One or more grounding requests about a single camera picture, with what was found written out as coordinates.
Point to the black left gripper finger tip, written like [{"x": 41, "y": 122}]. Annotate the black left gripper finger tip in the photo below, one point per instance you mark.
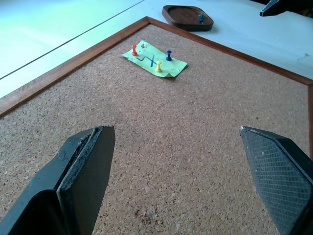
[{"x": 281, "y": 7}]

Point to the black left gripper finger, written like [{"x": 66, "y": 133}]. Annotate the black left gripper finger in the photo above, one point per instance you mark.
[
  {"x": 73, "y": 181},
  {"x": 278, "y": 176}
]

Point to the green push pin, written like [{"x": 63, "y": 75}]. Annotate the green push pin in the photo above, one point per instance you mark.
[{"x": 200, "y": 17}]

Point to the wood-framed cork board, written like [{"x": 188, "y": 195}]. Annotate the wood-framed cork board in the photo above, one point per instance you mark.
[{"x": 171, "y": 127}]

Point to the blue push pin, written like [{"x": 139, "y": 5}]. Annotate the blue push pin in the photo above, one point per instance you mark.
[{"x": 168, "y": 55}]

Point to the yellow push pin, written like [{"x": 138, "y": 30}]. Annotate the yellow push pin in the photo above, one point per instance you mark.
[{"x": 159, "y": 66}]

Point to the green paper note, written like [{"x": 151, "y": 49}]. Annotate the green paper note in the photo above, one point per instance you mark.
[{"x": 156, "y": 61}]

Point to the red push pin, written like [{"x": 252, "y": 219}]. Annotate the red push pin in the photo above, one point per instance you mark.
[{"x": 134, "y": 50}]

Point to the dark wooden tray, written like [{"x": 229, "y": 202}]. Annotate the dark wooden tray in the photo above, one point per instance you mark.
[{"x": 187, "y": 17}]

